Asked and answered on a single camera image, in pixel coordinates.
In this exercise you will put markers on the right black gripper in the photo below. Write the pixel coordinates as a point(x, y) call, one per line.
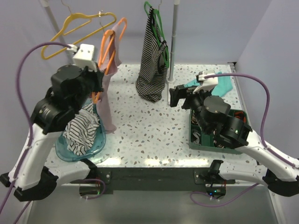
point(181, 92)

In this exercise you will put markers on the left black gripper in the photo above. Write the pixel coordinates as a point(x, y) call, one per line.
point(85, 70)

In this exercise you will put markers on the pink tank top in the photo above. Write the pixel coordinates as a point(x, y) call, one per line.
point(104, 111)

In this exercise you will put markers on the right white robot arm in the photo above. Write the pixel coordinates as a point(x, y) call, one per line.
point(271, 169)

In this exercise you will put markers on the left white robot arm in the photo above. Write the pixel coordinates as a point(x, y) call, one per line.
point(30, 177)

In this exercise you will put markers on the black white striped top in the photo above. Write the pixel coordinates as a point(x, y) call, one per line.
point(153, 72)

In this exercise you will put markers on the green hanger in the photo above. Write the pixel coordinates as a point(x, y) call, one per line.
point(158, 23)

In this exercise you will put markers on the white clothes rack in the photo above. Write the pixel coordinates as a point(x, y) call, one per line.
point(170, 80)

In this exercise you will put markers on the black white patterned roll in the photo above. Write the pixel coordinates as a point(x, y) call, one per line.
point(197, 140)

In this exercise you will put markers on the zebra striped garment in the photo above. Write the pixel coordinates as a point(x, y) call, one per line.
point(81, 131)

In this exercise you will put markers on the green compartment tray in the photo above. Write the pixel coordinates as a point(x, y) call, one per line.
point(203, 140)

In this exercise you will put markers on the orange black rolled belt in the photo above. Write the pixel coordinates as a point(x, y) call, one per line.
point(241, 115)

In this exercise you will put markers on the teal plastic basin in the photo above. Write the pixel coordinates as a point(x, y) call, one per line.
point(100, 140)

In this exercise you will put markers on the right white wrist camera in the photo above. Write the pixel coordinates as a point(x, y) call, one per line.
point(206, 84)

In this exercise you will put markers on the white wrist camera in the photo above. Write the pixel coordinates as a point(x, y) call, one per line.
point(83, 56)
point(206, 84)

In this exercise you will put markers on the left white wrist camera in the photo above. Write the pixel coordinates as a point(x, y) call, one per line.
point(83, 56)

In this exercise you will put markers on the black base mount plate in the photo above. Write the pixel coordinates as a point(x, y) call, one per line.
point(108, 180)

